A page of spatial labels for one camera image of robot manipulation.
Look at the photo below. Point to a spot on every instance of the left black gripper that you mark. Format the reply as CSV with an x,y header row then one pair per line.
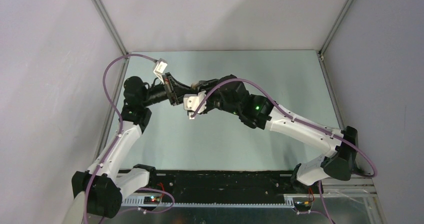
x,y
176,95

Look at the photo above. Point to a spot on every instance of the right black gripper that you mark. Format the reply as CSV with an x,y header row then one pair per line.
x,y
206,85

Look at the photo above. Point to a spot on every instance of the beige earbud charging case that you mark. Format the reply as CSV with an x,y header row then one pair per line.
x,y
195,85

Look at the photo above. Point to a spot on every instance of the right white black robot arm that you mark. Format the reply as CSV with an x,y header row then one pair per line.
x,y
256,109

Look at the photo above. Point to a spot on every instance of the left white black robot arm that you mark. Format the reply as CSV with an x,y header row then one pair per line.
x,y
133,120

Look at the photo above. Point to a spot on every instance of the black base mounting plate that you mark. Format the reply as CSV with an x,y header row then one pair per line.
x,y
229,187

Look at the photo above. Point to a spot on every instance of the left controller board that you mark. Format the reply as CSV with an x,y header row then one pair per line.
x,y
152,200

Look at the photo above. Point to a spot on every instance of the controller board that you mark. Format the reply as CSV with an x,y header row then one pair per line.
x,y
303,206
152,200

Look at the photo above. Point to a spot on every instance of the right controller board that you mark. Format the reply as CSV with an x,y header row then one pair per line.
x,y
303,206

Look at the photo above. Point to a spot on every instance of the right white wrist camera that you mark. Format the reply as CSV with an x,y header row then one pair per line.
x,y
191,102

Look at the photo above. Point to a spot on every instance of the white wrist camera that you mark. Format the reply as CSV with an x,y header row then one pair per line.
x,y
191,102
159,69

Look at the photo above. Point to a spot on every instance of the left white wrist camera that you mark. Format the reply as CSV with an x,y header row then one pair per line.
x,y
159,69

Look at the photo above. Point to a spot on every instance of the grey slotted cable duct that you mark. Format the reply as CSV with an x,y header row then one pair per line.
x,y
142,202

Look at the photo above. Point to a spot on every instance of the left corner aluminium post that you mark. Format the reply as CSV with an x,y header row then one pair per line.
x,y
105,17

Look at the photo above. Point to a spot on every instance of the corner aluminium post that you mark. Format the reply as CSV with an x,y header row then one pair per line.
x,y
334,28
105,17

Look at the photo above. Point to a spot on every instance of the right corner aluminium post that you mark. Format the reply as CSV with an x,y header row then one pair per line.
x,y
334,28

